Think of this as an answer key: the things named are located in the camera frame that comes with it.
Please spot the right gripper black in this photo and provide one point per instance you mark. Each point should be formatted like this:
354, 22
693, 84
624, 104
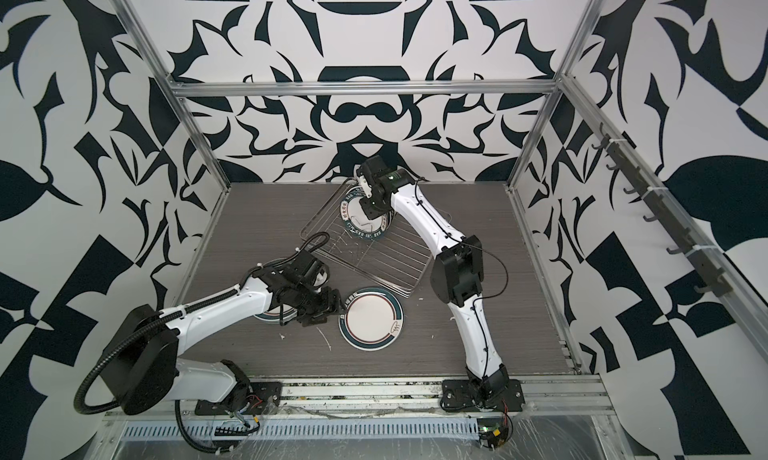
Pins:
372, 212

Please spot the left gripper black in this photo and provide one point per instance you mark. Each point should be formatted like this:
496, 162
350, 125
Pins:
331, 306

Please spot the white plate red green band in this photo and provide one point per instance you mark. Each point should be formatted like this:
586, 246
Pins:
273, 315

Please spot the white plate green rim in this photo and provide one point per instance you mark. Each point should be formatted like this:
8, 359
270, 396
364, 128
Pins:
356, 221

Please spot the wire dish rack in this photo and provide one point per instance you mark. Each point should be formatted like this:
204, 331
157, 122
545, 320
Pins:
397, 258

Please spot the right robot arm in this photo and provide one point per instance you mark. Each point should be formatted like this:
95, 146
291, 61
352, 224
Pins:
457, 272

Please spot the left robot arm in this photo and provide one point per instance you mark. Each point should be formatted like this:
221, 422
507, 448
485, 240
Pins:
144, 363

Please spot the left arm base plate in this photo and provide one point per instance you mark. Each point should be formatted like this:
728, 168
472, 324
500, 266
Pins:
258, 398

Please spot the aluminium frame crossbar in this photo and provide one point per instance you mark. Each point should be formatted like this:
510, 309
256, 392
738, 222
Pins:
211, 89

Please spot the white cable duct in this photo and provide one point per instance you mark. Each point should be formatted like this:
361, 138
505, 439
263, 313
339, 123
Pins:
338, 429

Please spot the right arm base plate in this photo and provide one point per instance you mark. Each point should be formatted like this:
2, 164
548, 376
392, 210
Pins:
468, 396

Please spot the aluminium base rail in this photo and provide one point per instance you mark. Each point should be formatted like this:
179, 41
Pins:
369, 397

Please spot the wall hook rail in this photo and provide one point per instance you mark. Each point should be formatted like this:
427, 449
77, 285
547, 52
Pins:
665, 210

